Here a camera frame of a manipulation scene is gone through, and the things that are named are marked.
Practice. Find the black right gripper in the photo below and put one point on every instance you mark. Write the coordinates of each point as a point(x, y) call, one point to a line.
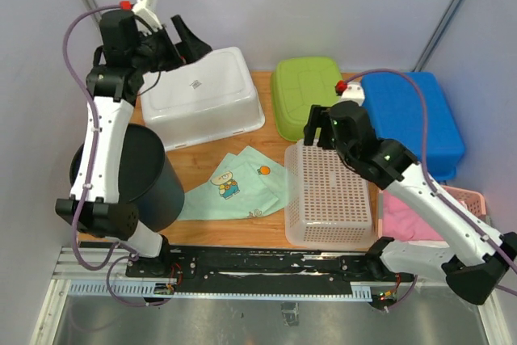
point(309, 129)

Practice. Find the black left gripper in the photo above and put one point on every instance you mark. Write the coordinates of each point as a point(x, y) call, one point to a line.
point(190, 49)

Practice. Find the white plastic bin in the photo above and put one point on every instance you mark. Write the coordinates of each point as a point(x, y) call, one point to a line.
point(208, 100)

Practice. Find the green plastic tub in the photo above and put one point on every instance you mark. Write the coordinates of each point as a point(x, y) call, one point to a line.
point(296, 85)

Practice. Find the white perforated basket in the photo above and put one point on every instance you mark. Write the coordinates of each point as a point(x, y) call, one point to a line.
point(328, 205)

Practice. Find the blue plastic tub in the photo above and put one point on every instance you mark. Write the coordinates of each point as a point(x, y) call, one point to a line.
point(395, 111)

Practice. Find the dark round bucket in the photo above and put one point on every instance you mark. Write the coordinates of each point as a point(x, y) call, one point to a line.
point(150, 191)

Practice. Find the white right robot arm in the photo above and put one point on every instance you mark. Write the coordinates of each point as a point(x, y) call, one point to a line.
point(477, 256)

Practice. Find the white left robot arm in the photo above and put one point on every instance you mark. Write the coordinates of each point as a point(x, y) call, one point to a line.
point(111, 95)

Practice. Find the green printed cloth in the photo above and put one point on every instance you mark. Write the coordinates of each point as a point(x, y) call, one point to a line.
point(246, 185)

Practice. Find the pink folded cloth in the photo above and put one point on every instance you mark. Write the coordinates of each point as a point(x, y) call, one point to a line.
point(402, 223)

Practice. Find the pink perforated basket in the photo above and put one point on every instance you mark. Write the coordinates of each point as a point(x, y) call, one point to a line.
point(471, 200)

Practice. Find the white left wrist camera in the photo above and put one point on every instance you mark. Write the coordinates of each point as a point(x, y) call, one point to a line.
point(144, 11)

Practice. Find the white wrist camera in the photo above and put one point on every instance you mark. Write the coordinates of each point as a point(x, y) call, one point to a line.
point(144, 11)
point(350, 91)

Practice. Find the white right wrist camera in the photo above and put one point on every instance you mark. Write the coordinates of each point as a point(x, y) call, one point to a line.
point(350, 91)

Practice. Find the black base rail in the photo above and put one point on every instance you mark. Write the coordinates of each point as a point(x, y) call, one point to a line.
point(232, 273)

